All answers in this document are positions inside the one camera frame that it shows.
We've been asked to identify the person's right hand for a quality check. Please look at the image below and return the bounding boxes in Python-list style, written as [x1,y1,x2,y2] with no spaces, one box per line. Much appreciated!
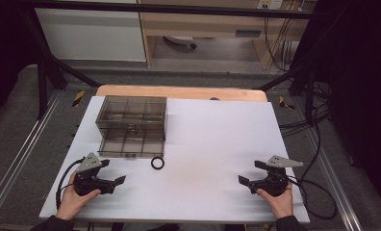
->
[255,187,294,219]

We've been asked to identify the person's left hand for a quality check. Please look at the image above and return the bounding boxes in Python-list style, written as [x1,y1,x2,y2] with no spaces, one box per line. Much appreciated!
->
[56,172,102,221]

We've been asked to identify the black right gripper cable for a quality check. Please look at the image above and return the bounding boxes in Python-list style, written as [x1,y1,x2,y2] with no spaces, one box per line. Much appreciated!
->
[287,175,338,221]

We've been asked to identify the black rubber ring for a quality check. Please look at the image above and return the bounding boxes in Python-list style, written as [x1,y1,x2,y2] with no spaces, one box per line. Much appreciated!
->
[150,156,165,170]

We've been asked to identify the transparent brown drawer box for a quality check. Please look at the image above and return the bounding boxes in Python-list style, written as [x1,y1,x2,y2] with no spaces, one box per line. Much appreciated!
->
[94,94,168,141]

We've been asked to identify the yellow black floor tape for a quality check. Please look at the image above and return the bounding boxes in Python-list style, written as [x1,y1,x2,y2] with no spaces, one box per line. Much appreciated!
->
[278,95,296,111]
[71,90,86,108]

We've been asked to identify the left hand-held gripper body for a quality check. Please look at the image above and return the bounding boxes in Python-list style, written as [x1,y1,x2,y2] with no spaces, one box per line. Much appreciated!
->
[73,152,116,197]

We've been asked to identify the office chair base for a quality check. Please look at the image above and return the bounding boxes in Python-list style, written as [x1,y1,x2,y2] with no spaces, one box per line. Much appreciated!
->
[162,35,198,50]

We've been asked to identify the metal floor rail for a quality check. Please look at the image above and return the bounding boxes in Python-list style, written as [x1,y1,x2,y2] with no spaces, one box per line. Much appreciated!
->
[302,127,364,231]
[0,91,64,223]

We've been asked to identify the wooden table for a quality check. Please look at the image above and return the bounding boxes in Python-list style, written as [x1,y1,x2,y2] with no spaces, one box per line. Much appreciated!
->
[95,84,268,103]

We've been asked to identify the hanging black cables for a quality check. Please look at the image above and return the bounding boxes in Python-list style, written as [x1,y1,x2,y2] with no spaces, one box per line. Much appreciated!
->
[263,13,297,72]

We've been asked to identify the transparent brown compartment drawer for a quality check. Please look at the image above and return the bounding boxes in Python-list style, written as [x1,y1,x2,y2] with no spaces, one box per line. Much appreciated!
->
[97,128,166,159]

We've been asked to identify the white power strip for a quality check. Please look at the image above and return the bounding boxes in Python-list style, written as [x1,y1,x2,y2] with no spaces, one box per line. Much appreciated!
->
[256,0,285,11]

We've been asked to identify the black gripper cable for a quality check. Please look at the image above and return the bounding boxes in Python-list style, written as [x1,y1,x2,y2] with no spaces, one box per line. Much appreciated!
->
[55,157,86,210]
[287,175,338,221]

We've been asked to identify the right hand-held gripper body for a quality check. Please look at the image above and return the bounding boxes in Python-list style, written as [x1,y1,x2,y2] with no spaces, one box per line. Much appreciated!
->
[248,155,305,197]

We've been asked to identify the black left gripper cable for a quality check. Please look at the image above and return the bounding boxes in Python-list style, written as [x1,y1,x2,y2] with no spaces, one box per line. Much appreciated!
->
[55,157,86,210]

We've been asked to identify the dark curtain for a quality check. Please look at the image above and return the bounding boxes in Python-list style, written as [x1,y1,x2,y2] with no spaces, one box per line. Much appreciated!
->
[307,0,381,208]
[0,0,42,124]

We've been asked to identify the black metal frame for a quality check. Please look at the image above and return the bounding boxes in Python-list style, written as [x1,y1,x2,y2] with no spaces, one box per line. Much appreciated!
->
[17,0,327,120]

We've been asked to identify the black floor cables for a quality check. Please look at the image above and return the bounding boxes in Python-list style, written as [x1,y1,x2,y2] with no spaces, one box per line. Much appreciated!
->
[278,81,332,139]

